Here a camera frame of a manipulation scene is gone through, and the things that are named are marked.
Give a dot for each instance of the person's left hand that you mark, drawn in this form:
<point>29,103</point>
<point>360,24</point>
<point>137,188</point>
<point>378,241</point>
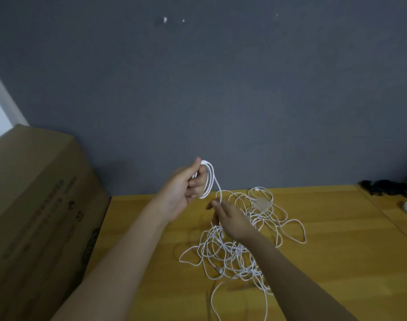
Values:
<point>178,190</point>

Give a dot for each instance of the person's right hand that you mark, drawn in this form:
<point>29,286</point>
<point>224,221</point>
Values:
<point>233,222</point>

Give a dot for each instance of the person's left forearm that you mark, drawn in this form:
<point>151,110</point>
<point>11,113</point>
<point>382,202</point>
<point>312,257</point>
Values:
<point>110,277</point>

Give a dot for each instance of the person's right forearm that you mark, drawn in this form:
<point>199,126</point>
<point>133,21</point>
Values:
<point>297,284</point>

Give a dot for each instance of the plain brown cardboard box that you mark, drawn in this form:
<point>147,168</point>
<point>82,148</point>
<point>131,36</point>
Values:
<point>33,224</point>

